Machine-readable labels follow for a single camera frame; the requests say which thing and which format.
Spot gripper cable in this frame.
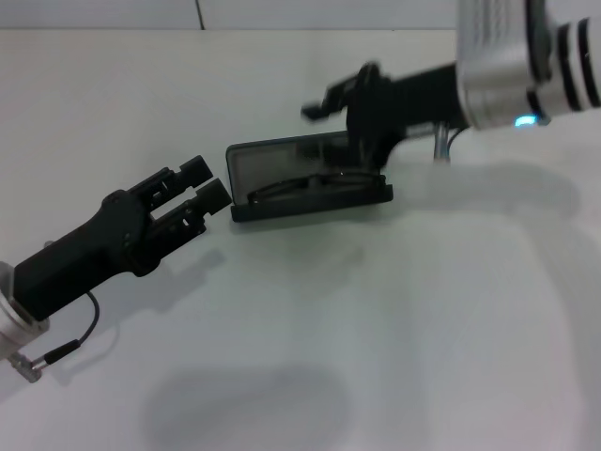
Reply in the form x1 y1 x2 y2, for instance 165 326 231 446
431 119 464 165
8 290 102 384

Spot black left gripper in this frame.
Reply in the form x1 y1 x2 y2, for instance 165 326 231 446
13 155 231 320

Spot black glasses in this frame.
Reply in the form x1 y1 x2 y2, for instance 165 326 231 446
246 171 384 206

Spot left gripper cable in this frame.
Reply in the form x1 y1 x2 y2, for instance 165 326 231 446
8 290 102 384

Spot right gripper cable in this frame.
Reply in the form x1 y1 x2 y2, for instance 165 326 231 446
431 119 464 165

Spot black glasses case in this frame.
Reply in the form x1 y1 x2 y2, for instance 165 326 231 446
224 131 394 224

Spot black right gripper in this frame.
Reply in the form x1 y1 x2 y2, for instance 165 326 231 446
300 62 470 173

